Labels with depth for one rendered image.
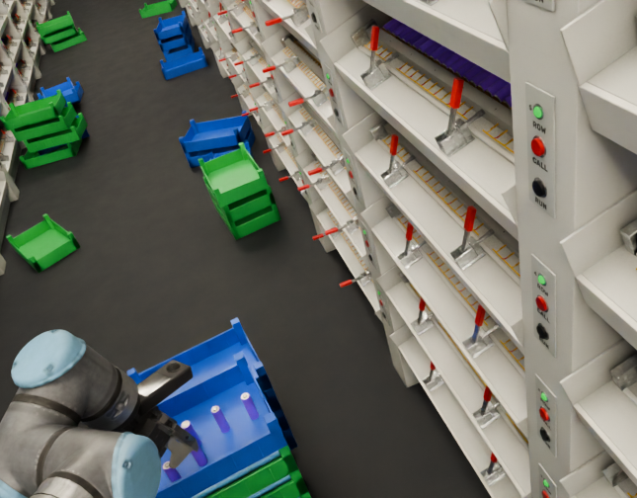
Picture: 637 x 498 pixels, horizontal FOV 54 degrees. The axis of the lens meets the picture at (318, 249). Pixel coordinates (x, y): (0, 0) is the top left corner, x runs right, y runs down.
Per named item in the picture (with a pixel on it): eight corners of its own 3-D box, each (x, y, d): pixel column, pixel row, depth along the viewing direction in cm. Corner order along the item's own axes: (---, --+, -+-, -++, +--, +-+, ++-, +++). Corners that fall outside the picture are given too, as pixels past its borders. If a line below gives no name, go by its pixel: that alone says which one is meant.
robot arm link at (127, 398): (97, 357, 95) (136, 376, 89) (116, 371, 98) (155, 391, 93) (58, 408, 91) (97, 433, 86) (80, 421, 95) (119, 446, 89)
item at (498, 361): (537, 454, 90) (507, 409, 82) (379, 241, 139) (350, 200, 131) (655, 374, 89) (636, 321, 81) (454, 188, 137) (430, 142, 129)
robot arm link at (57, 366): (-8, 387, 81) (29, 321, 86) (56, 425, 90) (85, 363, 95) (43, 391, 77) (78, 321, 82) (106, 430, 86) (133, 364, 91)
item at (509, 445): (539, 520, 102) (513, 487, 93) (393, 302, 150) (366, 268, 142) (644, 452, 100) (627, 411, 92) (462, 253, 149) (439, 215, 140)
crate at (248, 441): (135, 528, 109) (116, 504, 104) (118, 445, 124) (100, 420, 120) (287, 445, 115) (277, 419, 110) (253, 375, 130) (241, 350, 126)
